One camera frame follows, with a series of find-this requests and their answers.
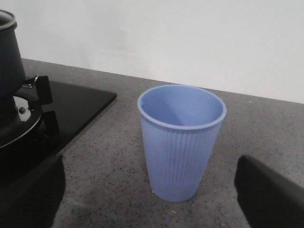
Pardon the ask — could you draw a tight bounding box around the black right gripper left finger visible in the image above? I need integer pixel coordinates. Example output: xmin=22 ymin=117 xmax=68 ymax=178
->
xmin=0 ymin=155 xmax=66 ymax=228

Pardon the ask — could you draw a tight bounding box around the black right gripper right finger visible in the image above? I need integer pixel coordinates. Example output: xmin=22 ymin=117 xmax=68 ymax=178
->
xmin=234 ymin=155 xmax=304 ymax=228

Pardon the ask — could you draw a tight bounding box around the light blue ribbed cup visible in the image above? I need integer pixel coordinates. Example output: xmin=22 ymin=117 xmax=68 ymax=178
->
xmin=137 ymin=85 xmax=227 ymax=202

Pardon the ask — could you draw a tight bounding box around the black pot support grate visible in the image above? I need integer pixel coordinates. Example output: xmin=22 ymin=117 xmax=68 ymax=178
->
xmin=0 ymin=74 xmax=59 ymax=151

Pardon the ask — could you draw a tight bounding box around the dark blue cooking pot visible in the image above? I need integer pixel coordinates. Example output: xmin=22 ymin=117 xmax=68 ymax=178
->
xmin=0 ymin=23 xmax=25 ymax=99

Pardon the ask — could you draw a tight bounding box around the glass pot lid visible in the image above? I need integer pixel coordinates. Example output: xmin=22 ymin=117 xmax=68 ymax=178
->
xmin=0 ymin=9 xmax=17 ymax=31

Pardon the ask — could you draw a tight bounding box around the black gas burner head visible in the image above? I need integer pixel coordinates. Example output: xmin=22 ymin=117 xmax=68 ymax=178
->
xmin=0 ymin=96 xmax=19 ymax=135

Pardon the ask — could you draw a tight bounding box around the black glass gas stove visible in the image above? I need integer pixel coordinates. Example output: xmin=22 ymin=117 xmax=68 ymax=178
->
xmin=0 ymin=80 xmax=117 ymax=187

